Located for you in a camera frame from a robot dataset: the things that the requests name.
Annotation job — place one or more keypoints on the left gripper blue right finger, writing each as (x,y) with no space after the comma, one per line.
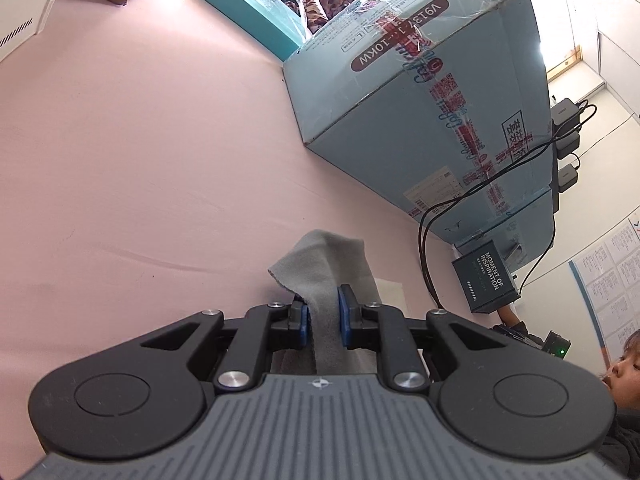
(395,340)

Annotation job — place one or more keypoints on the teal flat box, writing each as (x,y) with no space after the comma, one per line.
(270,22)

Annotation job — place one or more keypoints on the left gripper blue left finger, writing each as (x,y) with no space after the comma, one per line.
(248,344)

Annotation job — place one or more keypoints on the person in black jacket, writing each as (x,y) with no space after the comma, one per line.
(621,446)

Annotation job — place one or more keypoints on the grey cloth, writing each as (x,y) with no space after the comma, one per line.
(314,269)

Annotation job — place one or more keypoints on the black power adapters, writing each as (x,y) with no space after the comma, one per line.
(565,129)

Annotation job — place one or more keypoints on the small black box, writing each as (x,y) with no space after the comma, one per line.
(486,281)

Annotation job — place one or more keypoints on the light blue cardboard box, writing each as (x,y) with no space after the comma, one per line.
(442,108)

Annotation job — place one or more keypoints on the wall poster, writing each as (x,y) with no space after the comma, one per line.
(607,274)

